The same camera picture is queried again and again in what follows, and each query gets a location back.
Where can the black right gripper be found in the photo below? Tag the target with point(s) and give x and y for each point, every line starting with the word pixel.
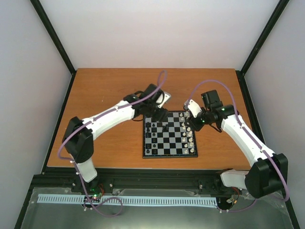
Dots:
pixel 195 125

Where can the black frame post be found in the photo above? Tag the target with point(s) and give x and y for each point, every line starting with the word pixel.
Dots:
pixel 276 14
pixel 53 34

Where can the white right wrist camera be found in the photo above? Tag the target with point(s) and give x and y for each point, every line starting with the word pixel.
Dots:
pixel 192 107

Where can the black and white chessboard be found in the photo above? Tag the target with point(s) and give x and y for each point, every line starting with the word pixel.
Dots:
pixel 176 143

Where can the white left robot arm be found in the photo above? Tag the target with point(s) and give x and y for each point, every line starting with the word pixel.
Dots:
pixel 78 141

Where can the black aluminium frame rail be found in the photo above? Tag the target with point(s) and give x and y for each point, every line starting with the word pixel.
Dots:
pixel 205 182

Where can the black pile of chess pieces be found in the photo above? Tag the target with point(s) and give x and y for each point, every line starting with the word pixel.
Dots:
pixel 165 128

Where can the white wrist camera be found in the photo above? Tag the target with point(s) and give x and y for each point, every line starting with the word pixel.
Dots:
pixel 192 107
pixel 163 98

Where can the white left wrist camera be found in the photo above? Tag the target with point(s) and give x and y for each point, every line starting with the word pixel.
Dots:
pixel 163 98

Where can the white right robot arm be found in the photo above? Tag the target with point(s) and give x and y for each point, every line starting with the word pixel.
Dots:
pixel 268 172

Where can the black right frame post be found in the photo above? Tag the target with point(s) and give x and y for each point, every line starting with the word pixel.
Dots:
pixel 276 14

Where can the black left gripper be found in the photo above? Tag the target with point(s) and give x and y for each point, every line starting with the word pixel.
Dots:
pixel 161 115

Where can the black left frame post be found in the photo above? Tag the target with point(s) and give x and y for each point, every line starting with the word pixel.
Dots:
pixel 53 34

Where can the white slotted cable duct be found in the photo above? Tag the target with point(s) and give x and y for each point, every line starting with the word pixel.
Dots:
pixel 132 201

